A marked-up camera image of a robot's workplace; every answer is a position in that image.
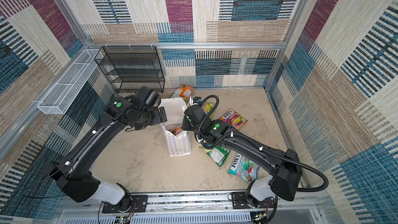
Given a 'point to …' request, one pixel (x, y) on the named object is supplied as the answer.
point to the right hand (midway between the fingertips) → (186, 121)
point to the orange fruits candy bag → (177, 130)
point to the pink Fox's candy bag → (233, 118)
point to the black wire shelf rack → (129, 68)
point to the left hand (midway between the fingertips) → (159, 117)
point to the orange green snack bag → (184, 91)
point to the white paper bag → (178, 141)
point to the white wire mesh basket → (57, 100)
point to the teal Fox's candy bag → (244, 167)
